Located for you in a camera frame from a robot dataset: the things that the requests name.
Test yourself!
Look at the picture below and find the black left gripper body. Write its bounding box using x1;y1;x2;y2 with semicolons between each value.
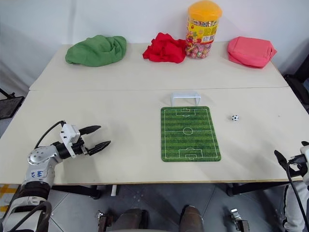
71;131;92;157

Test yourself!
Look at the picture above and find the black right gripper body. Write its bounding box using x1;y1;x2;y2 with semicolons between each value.
287;154;306;179

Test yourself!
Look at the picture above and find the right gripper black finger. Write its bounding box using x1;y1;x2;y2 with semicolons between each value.
274;149;290;168

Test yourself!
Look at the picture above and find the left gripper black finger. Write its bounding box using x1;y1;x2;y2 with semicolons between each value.
87;140;112;156
79;125;102;136

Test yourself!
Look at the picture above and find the green soccer field mat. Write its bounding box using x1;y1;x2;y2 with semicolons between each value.
160;105;222;163

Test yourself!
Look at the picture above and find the black chair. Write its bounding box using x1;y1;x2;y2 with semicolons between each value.
283;73;309;105

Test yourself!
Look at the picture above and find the crumpled green cloth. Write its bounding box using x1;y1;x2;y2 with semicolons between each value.
65;34;127;67

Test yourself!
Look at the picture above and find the dark rounded robot knee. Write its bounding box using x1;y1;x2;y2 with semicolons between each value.
179;204;206;232
111;208;149;232

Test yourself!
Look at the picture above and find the black metal rack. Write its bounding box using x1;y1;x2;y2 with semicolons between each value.
0;87;25;120

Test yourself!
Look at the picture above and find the small grey toy goal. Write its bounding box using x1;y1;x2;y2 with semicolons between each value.
169;91;201;106

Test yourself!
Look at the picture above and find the crumpled red cloth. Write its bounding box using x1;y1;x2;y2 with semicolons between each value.
142;32;187;64

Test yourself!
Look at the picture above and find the folded pink cloth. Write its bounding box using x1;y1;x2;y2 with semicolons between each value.
226;36;278;69

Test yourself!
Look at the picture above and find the candy jar with orange lid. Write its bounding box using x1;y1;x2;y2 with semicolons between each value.
184;0;223;59

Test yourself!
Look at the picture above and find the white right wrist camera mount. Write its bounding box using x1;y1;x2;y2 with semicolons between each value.
299;141;309;163

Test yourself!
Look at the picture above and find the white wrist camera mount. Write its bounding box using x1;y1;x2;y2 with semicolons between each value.
59;123;81;159
299;141;309;163

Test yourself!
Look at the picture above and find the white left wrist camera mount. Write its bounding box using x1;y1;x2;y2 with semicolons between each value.
59;123;81;159

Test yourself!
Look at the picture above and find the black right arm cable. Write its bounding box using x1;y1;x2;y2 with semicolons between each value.
286;160;309;232

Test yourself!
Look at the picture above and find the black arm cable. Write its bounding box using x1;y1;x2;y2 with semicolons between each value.
286;160;309;232
34;120;67;149

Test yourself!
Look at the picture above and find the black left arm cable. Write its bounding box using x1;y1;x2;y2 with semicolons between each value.
34;120;67;149

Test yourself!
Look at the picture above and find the black table leg frame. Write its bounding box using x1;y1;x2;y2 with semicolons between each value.
50;184;101;200
226;181;290;197

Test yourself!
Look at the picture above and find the small metal bracket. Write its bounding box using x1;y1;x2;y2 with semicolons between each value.
228;208;250;232

